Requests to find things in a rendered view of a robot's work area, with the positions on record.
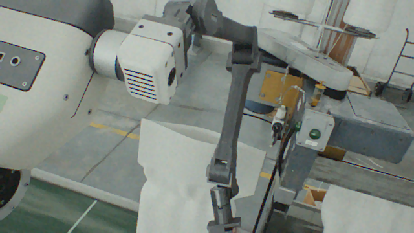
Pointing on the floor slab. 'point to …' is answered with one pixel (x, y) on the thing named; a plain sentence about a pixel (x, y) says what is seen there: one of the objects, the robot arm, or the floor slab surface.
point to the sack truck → (394, 87)
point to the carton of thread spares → (313, 194)
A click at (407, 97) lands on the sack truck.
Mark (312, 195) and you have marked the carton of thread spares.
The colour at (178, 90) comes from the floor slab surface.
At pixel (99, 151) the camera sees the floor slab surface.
